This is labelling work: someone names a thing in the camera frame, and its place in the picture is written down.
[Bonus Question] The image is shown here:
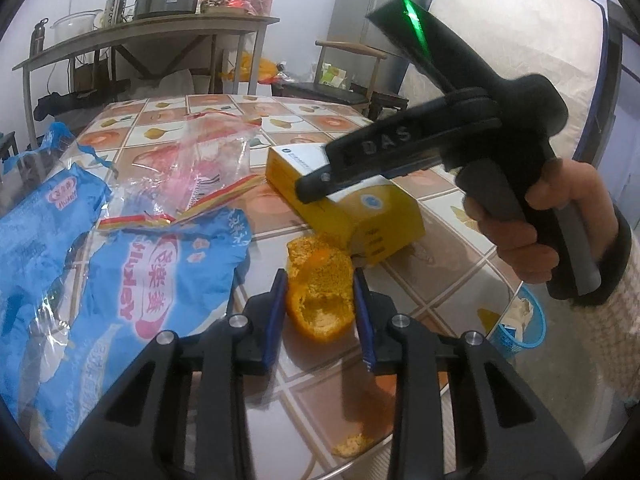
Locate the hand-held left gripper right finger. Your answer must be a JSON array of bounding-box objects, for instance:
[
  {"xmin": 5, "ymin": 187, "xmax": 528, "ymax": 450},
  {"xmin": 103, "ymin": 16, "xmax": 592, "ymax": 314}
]
[{"xmin": 352, "ymin": 268, "xmax": 586, "ymax": 480}]

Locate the white plastic bag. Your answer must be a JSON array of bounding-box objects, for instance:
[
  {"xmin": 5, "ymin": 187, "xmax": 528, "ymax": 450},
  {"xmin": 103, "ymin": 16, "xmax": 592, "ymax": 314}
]
[{"xmin": 160, "ymin": 67, "xmax": 196, "ymax": 96}]

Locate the person's right hand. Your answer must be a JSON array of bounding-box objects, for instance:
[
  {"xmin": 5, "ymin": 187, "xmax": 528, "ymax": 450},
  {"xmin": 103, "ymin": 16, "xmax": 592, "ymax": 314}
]
[{"xmin": 464, "ymin": 159, "xmax": 621, "ymax": 286}]

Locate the large blue plastic bag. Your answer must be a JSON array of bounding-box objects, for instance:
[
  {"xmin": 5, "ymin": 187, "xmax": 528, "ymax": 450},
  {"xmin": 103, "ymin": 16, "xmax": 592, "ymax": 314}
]
[{"xmin": 0, "ymin": 121, "xmax": 251, "ymax": 468}]

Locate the tiled pattern table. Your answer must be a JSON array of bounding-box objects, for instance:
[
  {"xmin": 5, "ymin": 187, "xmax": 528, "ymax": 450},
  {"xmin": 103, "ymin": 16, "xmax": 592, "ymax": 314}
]
[{"xmin": 0, "ymin": 92, "xmax": 526, "ymax": 478}]

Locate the tan paper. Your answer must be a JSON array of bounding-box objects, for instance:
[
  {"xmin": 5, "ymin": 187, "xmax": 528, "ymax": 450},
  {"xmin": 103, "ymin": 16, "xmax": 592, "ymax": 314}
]
[{"xmin": 502, "ymin": 297, "xmax": 534, "ymax": 331}]

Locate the green white carton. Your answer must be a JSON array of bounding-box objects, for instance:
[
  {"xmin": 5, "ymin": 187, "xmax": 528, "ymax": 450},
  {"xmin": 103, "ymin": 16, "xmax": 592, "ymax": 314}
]
[{"xmin": 320, "ymin": 62, "xmax": 348, "ymax": 88}]

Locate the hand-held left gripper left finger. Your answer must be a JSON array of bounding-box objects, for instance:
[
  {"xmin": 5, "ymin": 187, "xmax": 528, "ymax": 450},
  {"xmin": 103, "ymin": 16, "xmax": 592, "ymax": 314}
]
[{"xmin": 57, "ymin": 268, "xmax": 288, "ymax": 480}]

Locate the dark door frame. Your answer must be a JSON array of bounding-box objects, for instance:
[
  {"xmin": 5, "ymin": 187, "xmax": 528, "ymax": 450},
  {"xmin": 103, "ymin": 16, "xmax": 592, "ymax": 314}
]
[{"xmin": 602, "ymin": 0, "xmax": 640, "ymax": 201}]

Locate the long grey desk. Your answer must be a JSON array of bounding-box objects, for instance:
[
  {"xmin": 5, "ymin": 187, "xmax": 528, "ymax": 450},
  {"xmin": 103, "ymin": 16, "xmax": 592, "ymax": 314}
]
[{"xmin": 12, "ymin": 14, "xmax": 281, "ymax": 148}]

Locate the yellow cardboard box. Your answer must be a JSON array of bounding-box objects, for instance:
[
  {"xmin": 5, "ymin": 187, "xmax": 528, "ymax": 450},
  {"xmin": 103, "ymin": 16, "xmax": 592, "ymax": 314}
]
[{"xmin": 264, "ymin": 142, "xmax": 426, "ymax": 266}]

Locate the yellow plastic bag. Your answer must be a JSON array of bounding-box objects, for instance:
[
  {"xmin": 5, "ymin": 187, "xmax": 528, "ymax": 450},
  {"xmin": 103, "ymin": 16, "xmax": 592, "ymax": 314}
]
[{"xmin": 222, "ymin": 50, "xmax": 278, "ymax": 83}]

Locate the metal water bottle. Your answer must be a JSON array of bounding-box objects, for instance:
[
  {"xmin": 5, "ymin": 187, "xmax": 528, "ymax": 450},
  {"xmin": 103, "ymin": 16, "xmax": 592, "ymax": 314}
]
[{"xmin": 30, "ymin": 18, "xmax": 48, "ymax": 56}]

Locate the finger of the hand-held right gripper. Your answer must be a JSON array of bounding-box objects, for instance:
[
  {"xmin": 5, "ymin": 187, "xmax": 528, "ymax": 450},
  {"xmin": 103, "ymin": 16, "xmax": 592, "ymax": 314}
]
[{"xmin": 294, "ymin": 145, "xmax": 447, "ymax": 206}]

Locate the blue plastic mesh basket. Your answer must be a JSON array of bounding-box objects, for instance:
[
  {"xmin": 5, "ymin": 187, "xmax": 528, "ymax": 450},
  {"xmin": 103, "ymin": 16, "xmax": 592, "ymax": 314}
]
[{"xmin": 492, "ymin": 285, "xmax": 547, "ymax": 358}]

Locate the wooden chair with black seat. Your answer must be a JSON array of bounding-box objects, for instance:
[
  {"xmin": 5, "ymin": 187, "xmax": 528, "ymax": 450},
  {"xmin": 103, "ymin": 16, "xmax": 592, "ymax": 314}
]
[{"xmin": 272, "ymin": 39, "xmax": 388, "ymax": 116}]

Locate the large orange peel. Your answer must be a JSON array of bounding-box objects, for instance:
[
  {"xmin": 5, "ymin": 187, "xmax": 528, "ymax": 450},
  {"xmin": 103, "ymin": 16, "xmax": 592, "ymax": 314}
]
[{"xmin": 285, "ymin": 234, "xmax": 356, "ymax": 345}]

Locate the black cloth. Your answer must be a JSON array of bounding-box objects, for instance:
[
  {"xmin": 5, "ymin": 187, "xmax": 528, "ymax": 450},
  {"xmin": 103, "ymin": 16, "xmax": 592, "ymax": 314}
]
[{"xmin": 35, "ymin": 91, "xmax": 126, "ymax": 121}]

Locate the long blue white box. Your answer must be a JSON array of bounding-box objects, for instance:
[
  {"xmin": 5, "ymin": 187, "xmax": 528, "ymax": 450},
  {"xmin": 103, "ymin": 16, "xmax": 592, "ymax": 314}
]
[{"xmin": 496, "ymin": 324, "xmax": 522, "ymax": 353}]

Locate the small dark side table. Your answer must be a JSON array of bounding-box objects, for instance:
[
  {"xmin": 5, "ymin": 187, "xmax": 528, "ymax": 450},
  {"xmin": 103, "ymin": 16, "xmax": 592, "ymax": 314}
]
[{"xmin": 0, "ymin": 132, "xmax": 19, "ymax": 171}]

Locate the clear plastic bag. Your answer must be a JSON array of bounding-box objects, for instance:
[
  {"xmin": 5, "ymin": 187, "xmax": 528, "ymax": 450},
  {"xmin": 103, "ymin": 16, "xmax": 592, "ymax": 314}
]
[{"xmin": 107, "ymin": 110, "xmax": 262, "ymax": 221}]

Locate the white mattress with blue edge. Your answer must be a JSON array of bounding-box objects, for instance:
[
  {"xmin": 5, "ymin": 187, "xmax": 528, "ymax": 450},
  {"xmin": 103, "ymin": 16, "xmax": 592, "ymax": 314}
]
[{"xmin": 400, "ymin": 0, "xmax": 608, "ymax": 161}]

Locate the person's right forearm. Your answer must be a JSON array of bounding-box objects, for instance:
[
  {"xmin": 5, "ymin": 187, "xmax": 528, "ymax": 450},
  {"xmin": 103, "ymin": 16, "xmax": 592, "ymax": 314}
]
[{"xmin": 547, "ymin": 205, "xmax": 640, "ymax": 426}]

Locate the dark wooden stool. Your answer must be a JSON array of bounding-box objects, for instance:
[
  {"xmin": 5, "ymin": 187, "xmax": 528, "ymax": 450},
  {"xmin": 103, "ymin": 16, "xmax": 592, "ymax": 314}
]
[{"xmin": 370, "ymin": 91, "xmax": 410, "ymax": 121}]

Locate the grey refrigerator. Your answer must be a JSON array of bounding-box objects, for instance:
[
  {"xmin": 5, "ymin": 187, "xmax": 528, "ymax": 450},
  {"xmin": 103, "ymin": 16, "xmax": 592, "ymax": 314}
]
[{"xmin": 327, "ymin": 0, "xmax": 432, "ymax": 96}]

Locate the brown paper bag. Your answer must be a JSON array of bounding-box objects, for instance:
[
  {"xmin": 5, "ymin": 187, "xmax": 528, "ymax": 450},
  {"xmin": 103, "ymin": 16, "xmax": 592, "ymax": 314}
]
[{"xmin": 72, "ymin": 62, "xmax": 118, "ymax": 93}]

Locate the clear glass bowl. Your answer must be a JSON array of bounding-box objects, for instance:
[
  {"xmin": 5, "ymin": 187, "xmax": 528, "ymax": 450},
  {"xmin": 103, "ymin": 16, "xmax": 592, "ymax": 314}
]
[{"xmin": 50, "ymin": 9, "xmax": 103, "ymax": 41}]

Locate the orange peel piece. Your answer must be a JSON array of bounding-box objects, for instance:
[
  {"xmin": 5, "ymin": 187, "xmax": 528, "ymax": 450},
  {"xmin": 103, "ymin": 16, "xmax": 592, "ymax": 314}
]
[{"xmin": 332, "ymin": 434, "xmax": 373, "ymax": 458}]

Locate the red yellow striped wrapper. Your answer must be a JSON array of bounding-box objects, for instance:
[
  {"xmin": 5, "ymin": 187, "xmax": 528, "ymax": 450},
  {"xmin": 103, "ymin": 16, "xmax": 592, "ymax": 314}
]
[{"xmin": 96, "ymin": 175, "xmax": 266, "ymax": 233}]

